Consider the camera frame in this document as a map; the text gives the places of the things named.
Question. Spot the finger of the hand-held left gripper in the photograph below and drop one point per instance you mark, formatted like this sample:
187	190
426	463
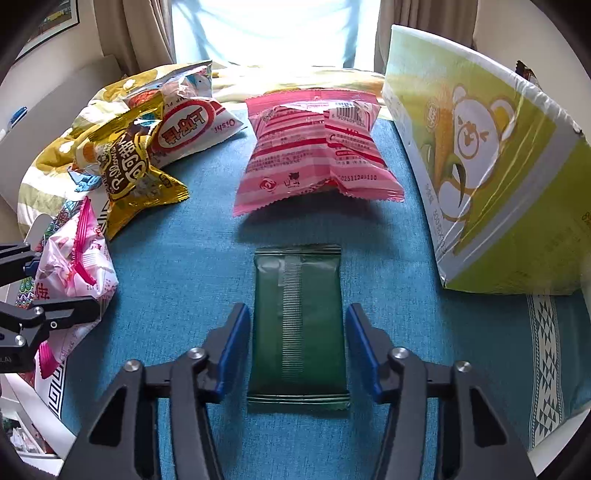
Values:
55	311
18	263

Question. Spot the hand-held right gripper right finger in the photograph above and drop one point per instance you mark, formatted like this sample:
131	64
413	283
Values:
364	355

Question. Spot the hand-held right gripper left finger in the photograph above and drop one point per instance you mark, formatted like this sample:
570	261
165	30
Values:
231	355

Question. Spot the pink white snack packet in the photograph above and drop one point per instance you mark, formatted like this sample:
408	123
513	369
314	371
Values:
74	263

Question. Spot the dark green snack packet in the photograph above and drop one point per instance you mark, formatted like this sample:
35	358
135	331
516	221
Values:
298	323

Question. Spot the green cardboard box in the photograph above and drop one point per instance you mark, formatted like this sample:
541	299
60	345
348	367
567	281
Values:
494	184

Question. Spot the blue cartoon snack packet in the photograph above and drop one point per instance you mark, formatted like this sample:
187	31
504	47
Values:
82	182

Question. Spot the teal patterned tablecloth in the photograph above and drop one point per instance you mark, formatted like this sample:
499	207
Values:
184	258

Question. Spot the blue and white device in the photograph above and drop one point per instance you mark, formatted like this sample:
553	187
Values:
17	115

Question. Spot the gold snack packet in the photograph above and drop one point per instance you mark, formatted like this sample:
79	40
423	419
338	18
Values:
134	170

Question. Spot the grey bed headboard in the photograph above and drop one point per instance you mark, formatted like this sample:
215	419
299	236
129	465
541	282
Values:
46	101

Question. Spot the pink striped snack packet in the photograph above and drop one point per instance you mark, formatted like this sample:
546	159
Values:
318	152

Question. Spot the white red-label snack packet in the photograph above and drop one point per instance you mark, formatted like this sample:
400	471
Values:
194	120

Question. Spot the beige curtain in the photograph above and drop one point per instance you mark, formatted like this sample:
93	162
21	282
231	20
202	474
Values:
141	32
425	18

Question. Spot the light blue window cloth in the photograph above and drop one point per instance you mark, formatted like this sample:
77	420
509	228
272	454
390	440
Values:
277	27

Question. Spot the framed wall picture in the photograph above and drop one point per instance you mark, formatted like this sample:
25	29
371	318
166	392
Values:
46	25

